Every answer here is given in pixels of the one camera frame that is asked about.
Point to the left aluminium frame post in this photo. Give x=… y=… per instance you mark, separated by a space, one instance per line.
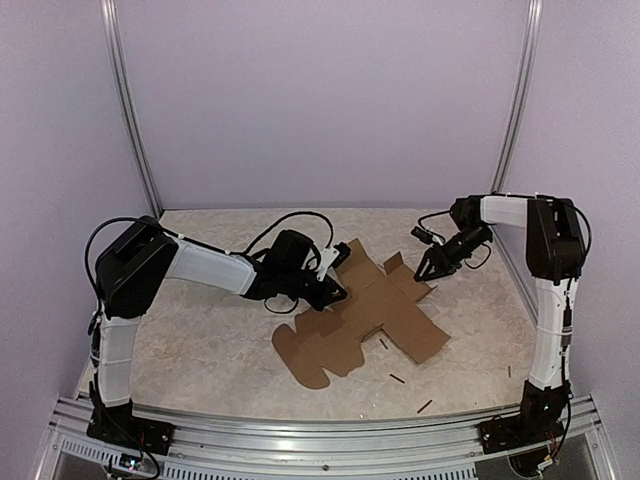
x=109 y=14

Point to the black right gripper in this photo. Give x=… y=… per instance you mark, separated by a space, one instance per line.
x=442 y=263

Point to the right aluminium frame post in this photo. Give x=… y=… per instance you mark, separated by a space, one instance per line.
x=520 y=94

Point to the front aluminium frame rail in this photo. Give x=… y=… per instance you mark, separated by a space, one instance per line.
x=208 y=446

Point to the brown cardboard box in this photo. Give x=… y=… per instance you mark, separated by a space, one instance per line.
x=380 y=299

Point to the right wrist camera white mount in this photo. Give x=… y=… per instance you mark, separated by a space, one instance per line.
x=427 y=236

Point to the robot arm white sleeve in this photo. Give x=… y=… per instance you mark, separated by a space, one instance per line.
x=555 y=253
x=127 y=275

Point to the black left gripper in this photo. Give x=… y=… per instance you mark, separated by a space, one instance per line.
x=327 y=297

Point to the right robot arm white sleeve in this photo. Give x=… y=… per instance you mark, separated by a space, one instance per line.
x=555 y=253

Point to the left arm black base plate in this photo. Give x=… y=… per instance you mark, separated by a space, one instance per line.
x=118 y=426

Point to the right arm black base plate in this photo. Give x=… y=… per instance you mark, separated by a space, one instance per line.
x=503 y=433

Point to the left robot arm white sleeve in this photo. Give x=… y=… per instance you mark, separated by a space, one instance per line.
x=127 y=275

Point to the aluminium frame post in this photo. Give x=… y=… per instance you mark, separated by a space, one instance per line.
x=109 y=14
x=520 y=94

